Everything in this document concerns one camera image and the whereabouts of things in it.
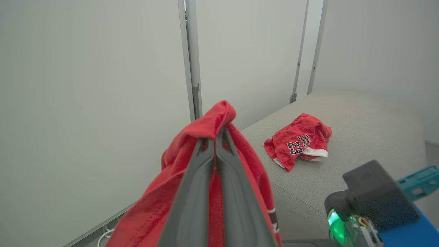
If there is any grey fabric sofa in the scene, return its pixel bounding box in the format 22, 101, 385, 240
240, 91, 428, 247

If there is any large white partition panel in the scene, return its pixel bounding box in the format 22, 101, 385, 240
0, 0, 194, 247

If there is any red mesh jersey 23 print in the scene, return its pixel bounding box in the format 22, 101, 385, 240
263, 113, 333, 172

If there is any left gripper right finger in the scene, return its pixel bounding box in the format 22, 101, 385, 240
215, 126, 277, 247

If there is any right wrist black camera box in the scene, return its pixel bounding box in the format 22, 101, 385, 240
342, 160, 422, 232

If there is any looped white cable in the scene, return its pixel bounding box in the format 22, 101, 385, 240
97, 222, 116, 247

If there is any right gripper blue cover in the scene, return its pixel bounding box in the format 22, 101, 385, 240
324, 190, 439, 247

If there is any smooth red garment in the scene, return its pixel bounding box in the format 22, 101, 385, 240
105, 100, 284, 247

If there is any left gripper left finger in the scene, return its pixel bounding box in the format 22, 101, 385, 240
157, 137, 216, 247

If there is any teal right camera bracket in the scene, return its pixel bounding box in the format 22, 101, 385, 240
396, 165, 439, 202

